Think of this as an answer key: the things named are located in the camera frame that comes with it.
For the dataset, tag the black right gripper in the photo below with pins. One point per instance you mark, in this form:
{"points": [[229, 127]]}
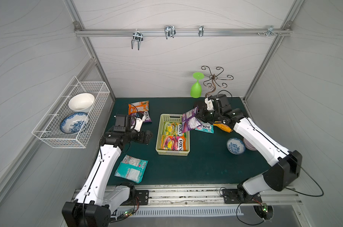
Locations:
{"points": [[200, 110]]}

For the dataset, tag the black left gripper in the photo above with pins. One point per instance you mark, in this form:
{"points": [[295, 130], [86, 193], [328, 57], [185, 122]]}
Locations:
{"points": [[134, 120]]}

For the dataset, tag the purple candy bag back side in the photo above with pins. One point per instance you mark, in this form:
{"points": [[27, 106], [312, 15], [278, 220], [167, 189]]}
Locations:
{"points": [[189, 120]]}

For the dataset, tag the pale green plastic basket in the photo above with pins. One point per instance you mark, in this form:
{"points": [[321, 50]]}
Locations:
{"points": [[171, 118]]}

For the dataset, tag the green Fox's mango candy bag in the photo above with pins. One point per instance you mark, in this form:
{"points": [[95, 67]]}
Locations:
{"points": [[172, 129]]}

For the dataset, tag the Fox's fruits candy bag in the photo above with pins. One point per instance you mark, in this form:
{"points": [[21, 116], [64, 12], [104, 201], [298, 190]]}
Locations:
{"points": [[174, 143]]}

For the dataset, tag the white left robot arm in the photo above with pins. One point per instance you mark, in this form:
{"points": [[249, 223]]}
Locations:
{"points": [[91, 208]]}

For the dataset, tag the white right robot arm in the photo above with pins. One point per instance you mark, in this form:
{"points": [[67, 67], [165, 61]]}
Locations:
{"points": [[285, 165]]}

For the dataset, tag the yellow mango candy bag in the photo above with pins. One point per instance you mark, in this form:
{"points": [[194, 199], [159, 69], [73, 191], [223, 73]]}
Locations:
{"points": [[223, 127]]}

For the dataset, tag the teal Fox's mint candy bag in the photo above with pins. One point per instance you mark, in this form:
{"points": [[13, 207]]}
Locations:
{"points": [[204, 127]]}

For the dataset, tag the purple Fox's berries candy bag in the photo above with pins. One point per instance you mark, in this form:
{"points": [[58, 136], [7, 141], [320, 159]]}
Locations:
{"points": [[146, 116]]}

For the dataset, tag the dark bronze cup tree stand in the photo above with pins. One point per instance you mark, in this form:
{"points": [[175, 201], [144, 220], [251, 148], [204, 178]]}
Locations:
{"points": [[213, 81]]}

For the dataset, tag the orange Fox's candy bag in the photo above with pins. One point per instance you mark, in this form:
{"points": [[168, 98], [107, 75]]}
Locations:
{"points": [[141, 106]]}

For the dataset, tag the small blue patterned bowl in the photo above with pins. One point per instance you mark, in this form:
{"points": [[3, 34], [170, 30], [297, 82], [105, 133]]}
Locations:
{"points": [[236, 146]]}

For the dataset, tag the green plastic wine glass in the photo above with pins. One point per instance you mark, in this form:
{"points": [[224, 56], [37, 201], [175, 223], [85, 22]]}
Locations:
{"points": [[196, 88]]}

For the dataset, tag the teal candy bag back side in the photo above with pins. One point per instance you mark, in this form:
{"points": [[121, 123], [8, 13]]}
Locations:
{"points": [[132, 169]]}

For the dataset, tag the lilac bowl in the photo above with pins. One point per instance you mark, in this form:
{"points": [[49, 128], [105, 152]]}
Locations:
{"points": [[248, 145]]}

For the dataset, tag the blue patterned plate bowl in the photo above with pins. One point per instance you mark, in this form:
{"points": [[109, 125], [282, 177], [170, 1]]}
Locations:
{"points": [[74, 123]]}

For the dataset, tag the white bowl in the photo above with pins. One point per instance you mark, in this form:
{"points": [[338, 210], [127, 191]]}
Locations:
{"points": [[82, 102]]}

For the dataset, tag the metal double hook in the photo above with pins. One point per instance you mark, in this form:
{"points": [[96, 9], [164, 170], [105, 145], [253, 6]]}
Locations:
{"points": [[137, 38]]}

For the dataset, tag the metal hook centre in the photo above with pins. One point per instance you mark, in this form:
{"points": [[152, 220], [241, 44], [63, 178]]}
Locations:
{"points": [[170, 31]]}

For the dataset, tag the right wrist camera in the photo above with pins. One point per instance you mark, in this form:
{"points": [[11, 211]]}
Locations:
{"points": [[209, 104]]}

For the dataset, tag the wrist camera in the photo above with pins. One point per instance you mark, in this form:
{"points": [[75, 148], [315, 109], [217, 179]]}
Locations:
{"points": [[209, 104], [138, 123]]}

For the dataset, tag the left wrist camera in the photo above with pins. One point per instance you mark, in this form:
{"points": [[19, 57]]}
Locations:
{"points": [[138, 123]]}

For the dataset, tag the white wire wall basket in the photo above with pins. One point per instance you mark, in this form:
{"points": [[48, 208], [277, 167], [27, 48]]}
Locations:
{"points": [[48, 129]]}

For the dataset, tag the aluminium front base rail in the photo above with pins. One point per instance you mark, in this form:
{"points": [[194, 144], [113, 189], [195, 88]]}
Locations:
{"points": [[220, 195]]}

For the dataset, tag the aluminium top rail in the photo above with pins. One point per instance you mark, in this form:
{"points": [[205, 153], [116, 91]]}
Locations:
{"points": [[208, 32]]}

